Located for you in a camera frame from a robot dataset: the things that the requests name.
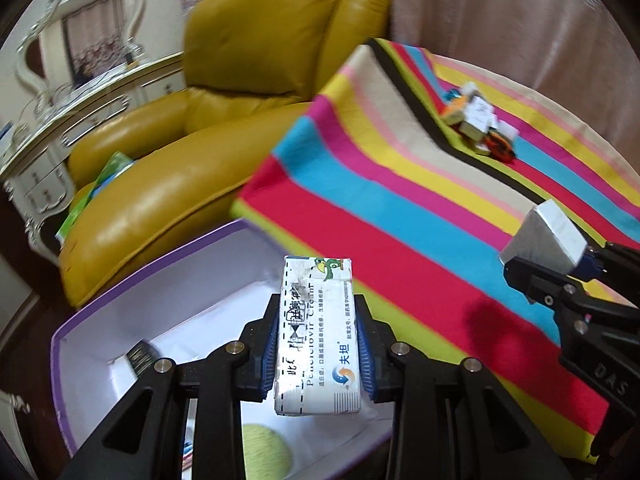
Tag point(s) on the pink curtain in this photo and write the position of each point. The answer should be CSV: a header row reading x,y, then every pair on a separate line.
x,y
500,10

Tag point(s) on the teal small box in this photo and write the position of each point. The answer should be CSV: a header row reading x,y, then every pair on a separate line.
x,y
452,95

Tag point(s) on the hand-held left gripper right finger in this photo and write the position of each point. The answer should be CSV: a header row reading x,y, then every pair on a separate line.
x,y
364,360

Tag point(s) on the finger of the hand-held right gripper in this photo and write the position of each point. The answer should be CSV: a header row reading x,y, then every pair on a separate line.
x,y
620,265
535,280

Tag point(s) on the white box grey logo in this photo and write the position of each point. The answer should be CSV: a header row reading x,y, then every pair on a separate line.
x,y
477,112

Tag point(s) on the purple cardboard box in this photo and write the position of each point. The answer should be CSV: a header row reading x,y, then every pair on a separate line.
x,y
200,285

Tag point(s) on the yellow leather sofa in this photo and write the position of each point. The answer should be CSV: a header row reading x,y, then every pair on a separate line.
x,y
240,45

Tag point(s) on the black box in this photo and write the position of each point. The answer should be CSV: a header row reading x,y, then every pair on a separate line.
x,y
139,357

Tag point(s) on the silver framed mirror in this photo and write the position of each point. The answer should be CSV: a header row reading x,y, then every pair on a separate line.
x,y
90,45

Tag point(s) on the orange box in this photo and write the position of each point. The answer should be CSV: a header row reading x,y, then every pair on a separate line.
x,y
452,115

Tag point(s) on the green sponge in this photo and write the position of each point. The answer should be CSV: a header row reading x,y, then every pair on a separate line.
x,y
267,452

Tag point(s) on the white medicine box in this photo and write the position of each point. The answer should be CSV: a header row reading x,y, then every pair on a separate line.
x,y
320,340

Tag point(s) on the white ornate dresser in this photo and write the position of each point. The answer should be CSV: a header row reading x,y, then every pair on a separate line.
x,y
45,170

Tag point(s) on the orange black small item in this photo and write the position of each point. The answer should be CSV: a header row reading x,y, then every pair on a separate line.
x,y
500,147

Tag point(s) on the colourful striped tablecloth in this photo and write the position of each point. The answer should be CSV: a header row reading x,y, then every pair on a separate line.
x,y
400,210

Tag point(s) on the green packet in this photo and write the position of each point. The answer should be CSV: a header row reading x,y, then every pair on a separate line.
x,y
107,172

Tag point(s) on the small plain white box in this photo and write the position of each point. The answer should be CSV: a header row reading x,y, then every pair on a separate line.
x,y
505,127

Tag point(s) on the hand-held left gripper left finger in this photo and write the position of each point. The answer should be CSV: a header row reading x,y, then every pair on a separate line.
x,y
270,355

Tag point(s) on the small striped white box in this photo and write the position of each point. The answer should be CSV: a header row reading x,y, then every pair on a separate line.
x,y
471,91

